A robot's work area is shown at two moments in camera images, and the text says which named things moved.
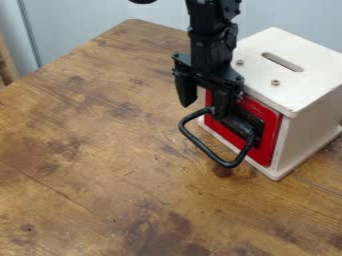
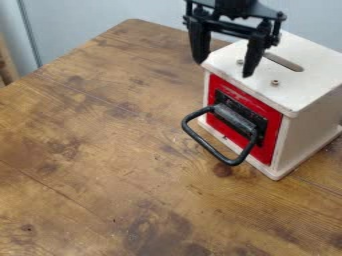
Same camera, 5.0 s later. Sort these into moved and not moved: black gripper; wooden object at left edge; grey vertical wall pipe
Moved: black gripper
Not moved: wooden object at left edge; grey vertical wall pipe
